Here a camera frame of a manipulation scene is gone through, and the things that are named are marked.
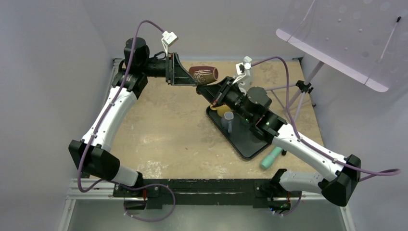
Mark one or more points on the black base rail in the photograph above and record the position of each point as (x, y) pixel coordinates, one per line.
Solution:
(257, 193)

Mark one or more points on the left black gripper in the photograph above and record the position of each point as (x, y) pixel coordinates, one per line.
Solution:
(175, 74)

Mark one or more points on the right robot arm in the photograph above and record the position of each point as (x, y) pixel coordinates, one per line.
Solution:
(336, 175)

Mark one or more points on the white metronome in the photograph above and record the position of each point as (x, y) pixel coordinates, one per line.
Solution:
(246, 74)

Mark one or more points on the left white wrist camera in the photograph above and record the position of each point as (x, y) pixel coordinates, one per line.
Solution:
(168, 39)

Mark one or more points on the brown mug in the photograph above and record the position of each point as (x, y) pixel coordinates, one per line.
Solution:
(204, 74)

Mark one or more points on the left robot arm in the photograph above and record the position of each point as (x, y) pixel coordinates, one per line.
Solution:
(91, 154)

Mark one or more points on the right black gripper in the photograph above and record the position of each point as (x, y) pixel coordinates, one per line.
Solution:
(216, 94)

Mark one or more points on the tripod stand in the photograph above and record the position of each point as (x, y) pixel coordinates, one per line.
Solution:
(296, 93)

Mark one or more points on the blue grey mug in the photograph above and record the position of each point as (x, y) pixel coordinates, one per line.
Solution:
(227, 121)

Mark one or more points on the yellow mug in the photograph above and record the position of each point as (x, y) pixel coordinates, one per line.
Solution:
(220, 110)

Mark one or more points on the black serving tray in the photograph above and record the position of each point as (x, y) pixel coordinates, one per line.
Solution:
(246, 144)

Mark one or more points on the teal bottle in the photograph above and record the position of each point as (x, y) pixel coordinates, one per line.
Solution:
(268, 160)

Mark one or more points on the white perforated board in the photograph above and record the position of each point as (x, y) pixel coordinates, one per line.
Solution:
(366, 40)

